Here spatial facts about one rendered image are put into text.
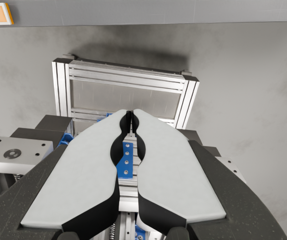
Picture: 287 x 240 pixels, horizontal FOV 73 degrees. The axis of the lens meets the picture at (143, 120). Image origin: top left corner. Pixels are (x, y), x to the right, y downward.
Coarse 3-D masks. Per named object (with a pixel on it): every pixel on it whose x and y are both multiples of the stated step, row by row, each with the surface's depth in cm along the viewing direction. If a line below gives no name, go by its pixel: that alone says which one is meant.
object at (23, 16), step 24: (0, 0) 30; (24, 0) 30; (48, 0) 30; (72, 0) 31; (96, 0) 31; (120, 0) 31; (144, 0) 31; (168, 0) 31; (192, 0) 31; (216, 0) 31; (240, 0) 31; (264, 0) 32; (24, 24) 32; (48, 24) 32; (72, 24) 32; (96, 24) 32; (120, 24) 33; (144, 24) 33
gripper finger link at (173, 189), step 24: (144, 120) 11; (144, 144) 9; (168, 144) 9; (144, 168) 8; (168, 168) 8; (192, 168) 8; (144, 192) 7; (168, 192) 7; (192, 192) 7; (144, 216) 7; (168, 216) 6; (192, 216) 6; (216, 216) 6
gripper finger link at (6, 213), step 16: (64, 144) 9; (48, 160) 8; (32, 176) 7; (48, 176) 7; (16, 192) 7; (32, 192) 7; (0, 208) 6; (16, 208) 6; (0, 224) 6; (16, 224) 6
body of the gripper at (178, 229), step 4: (172, 228) 6; (176, 228) 6; (180, 228) 6; (184, 228) 6; (64, 232) 5; (68, 232) 5; (72, 232) 5; (168, 232) 5; (172, 232) 5; (176, 232) 5; (180, 232) 5; (184, 232) 5; (188, 232) 5; (60, 236) 5; (64, 236) 5; (68, 236) 5; (72, 236) 5; (76, 236) 5; (168, 236) 5; (172, 236) 5; (176, 236) 5; (180, 236) 5; (184, 236) 5; (188, 236) 5
